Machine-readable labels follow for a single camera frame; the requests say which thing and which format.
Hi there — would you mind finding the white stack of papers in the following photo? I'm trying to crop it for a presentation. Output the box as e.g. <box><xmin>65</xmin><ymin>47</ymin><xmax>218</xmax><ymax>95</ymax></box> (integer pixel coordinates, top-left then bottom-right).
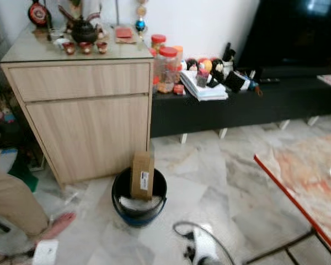
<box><xmin>179</xmin><ymin>70</ymin><xmax>229</xmax><ymax>102</ymax></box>

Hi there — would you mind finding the black box with white label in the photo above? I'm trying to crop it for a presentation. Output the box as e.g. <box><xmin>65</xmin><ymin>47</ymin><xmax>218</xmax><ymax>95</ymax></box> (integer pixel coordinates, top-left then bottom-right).
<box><xmin>223</xmin><ymin>70</ymin><xmax>252</xmax><ymax>92</ymax></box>

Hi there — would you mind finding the red tray on wooden stand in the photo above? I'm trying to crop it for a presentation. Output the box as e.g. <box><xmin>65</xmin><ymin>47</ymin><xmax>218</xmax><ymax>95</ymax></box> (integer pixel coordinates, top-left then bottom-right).
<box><xmin>113</xmin><ymin>26</ymin><xmax>136</xmax><ymax>43</ymax></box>

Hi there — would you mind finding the blue ball ornament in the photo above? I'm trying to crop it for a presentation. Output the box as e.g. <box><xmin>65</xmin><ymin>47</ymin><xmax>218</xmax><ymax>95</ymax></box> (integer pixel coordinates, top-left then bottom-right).
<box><xmin>135</xmin><ymin>18</ymin><xmax>147</xmax><ymax>33</ymax></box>

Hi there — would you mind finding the small cup on papers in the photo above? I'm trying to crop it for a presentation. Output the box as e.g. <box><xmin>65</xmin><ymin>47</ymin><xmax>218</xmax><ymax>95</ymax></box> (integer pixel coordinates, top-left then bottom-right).
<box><xmin>196</xmin><ymin>68</ymin><xmax>210</xmax><ymax>88</ymax></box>

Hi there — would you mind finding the brown cardboard box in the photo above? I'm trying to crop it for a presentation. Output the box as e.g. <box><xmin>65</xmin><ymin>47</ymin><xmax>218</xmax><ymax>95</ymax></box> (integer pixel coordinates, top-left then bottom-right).
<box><xmin>130</xmin><ymin>150</ymin><xmax>156</xmax><ymax>201</ymax></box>

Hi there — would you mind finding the black flat screen tv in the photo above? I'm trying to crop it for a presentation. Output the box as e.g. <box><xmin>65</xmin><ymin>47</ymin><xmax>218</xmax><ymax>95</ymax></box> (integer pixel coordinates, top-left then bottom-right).
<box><xmin>236</xmin><ymin>0</ymin><xmax>331</xmax><ymax>71</ymax></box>

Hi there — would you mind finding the marble table with red edge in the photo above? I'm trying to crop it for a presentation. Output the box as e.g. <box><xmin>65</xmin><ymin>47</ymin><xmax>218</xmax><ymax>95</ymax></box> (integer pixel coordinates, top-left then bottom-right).
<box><xmin>253</xmin><ymin>131</ymin><xmax>331</xmax><ymax>261</ymax></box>

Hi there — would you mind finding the bare person foot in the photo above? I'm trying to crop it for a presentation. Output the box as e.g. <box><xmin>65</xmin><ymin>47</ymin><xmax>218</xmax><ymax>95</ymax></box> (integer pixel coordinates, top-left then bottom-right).
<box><xmin>35</xmin><ymin>212</ymin><xmax>77</xmax><ymax>244</ymax></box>

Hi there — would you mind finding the large clear jar red lid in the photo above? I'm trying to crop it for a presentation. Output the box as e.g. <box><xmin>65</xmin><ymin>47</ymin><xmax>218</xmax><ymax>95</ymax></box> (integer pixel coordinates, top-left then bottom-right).
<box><xmin>157</xmin><ymin>46</ymin><xmax>180</xmax><ymax>94</ymax></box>

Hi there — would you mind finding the person leg in beige trousers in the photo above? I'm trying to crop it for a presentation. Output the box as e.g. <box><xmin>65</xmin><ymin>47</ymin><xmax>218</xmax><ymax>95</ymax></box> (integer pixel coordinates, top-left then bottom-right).
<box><xmin>0</xmin><ymin>165</ymin><xmax>54</xmax><ymax>239</ymax></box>

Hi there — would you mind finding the red tea cup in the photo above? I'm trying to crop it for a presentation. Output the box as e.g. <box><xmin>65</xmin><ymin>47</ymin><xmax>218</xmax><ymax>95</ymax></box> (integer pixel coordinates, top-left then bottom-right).
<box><xmin>78</xmin><ymin>41</ymin><xmax>94</xmax><ymax>55</ymax></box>
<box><xmin>61</xmin><ymin>41</ymin><xmax>77</xmax><ymax>55</ymax></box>
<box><xmin>95</xmin><ymin>40</ymin><xmax>109</xmax><ymax>54</ymax></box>

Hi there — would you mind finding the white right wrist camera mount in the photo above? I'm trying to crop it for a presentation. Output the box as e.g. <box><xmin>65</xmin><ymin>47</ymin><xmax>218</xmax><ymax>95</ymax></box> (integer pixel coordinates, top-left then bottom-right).
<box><xmin>191</xmin><ymin>226</ymin><xmax>216</xmax><ymax>265</ymax></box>

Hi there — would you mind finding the black low tv console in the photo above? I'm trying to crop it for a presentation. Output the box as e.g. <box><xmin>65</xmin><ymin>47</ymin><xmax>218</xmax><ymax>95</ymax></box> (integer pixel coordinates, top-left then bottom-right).
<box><xmin>149</xmin><ymin>67</ymin><xmax>331</xmax><ymax>139</ymax></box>

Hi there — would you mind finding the red and black round ornament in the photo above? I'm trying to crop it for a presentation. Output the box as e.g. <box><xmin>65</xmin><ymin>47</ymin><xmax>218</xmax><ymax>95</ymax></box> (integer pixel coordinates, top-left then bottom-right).
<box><xmin>28</xmin><ymin>1</ymin><xmax>51</xmax><ymax>29</ymax></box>

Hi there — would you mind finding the black plastic bucket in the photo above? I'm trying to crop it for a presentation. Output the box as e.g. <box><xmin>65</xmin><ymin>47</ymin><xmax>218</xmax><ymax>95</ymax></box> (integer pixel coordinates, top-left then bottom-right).
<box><xmin>111</xmin><ymin>165</ymin><xmax>168</xmax><ymax>229</ymax></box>

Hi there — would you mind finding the small clear jar red lid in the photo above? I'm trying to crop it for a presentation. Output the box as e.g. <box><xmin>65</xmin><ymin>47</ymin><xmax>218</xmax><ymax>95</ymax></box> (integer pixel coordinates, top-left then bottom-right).
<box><xmin>150</xmin><ymin>34</ymin><xmax>168</xmax><ymax>54</ymax></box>

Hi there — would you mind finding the black teapot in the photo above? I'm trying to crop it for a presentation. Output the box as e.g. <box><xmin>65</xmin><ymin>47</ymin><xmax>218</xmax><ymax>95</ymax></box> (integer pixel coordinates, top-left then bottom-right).
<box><xmin>62</xmin><ymin>12</ymin><xmax>100</xmax><ymax>44</ymax></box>

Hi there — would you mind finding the glass display shelf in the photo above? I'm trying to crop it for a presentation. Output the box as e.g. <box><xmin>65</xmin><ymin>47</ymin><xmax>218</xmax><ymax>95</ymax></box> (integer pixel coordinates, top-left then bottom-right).
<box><xmin>0</xmin><ymin>17</ymin><xmax>46</xmax><ymax>173</ymax></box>

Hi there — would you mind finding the light wooden cabinet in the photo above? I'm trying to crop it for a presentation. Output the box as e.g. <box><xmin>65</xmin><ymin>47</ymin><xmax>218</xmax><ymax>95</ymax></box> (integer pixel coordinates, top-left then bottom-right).
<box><xmin>0</xmin><ymin>26</ymin><xmax>154</xmax><ymax>186</ymax></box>

